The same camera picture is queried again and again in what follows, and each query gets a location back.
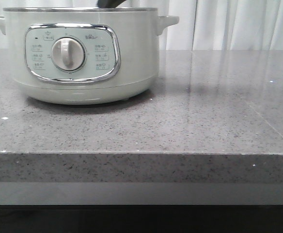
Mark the pale green electric cooking pot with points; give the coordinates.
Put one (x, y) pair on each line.
(82, 55)

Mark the white curtain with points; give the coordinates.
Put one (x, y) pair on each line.
(220, 24)

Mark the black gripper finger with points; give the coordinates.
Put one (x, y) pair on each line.
(109, 3)

